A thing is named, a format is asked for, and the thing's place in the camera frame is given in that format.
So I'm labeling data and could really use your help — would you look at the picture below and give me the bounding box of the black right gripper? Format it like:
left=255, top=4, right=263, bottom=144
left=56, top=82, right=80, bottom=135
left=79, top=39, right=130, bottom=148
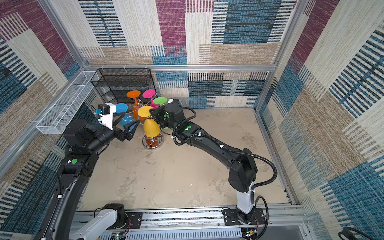
left=149, top=104, right=178, bottom=132

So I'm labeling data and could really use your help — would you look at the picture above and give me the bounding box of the yellow plastic wine glass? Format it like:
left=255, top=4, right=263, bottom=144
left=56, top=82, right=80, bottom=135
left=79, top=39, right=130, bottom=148
left=138, top=106, right=161, bottom=138

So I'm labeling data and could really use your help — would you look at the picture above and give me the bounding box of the blue plastic wine glass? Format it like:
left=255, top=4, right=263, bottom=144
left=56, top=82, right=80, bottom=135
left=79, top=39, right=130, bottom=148
left=116, top=103, right=136, bottom=128

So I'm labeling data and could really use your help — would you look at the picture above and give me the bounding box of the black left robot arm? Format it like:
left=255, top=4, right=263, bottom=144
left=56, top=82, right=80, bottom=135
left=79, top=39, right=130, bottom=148
left=35, top=120, right=139, bottom=240

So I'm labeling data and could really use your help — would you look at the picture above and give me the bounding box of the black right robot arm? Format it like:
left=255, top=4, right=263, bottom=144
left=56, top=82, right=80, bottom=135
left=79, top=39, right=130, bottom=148
left=149, top=102, right=258, bottom=225

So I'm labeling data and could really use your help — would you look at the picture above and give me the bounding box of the green plastic wine glass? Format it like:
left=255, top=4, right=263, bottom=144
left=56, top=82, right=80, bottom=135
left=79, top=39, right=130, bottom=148
left=152, top=96, right=169, bottom=130

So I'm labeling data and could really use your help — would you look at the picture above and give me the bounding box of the pink plastic wine glass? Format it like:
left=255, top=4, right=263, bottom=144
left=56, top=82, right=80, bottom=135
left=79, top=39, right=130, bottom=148
left=143, top=89, right=160, bottom=109

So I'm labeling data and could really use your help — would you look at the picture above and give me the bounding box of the orange plastic wine glass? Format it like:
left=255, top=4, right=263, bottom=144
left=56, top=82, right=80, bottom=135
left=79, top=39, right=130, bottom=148
left=127, top=90, right=145, bottom=121

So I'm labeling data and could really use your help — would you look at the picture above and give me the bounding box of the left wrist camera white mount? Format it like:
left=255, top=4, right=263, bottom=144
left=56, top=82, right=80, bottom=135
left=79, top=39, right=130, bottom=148
left=95, top=103, right=117, bottom=131

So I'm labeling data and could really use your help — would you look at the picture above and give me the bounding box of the chrome wire wine glass rack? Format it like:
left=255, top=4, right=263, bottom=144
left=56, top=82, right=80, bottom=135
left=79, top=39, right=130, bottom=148
left=121, top=101, right=165, bottom=151

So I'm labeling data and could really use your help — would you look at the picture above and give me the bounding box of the black wire shelf rack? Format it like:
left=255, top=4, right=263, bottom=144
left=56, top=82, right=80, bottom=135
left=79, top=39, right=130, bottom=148
left=91, top=68, right=156, bottom=111

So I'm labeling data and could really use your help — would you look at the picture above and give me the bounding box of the white wire mesh basket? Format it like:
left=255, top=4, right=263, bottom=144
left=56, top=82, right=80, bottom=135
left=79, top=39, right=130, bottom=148
left=36, top=71, right=95, bottom=135

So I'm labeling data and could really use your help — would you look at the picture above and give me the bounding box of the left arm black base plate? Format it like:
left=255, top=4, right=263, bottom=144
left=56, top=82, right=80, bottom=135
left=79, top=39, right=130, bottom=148
left=118, top=212, right=143, bottom=229

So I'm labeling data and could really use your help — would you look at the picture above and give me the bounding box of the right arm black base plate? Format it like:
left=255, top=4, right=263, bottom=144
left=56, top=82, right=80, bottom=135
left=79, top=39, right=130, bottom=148
left=221, top=208, right=266, bottom=226

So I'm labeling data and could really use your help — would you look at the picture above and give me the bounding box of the aluminium front rail frame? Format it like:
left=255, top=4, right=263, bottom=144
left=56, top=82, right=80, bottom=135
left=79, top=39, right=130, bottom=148
left=68, top=204, right=316, bottom=240

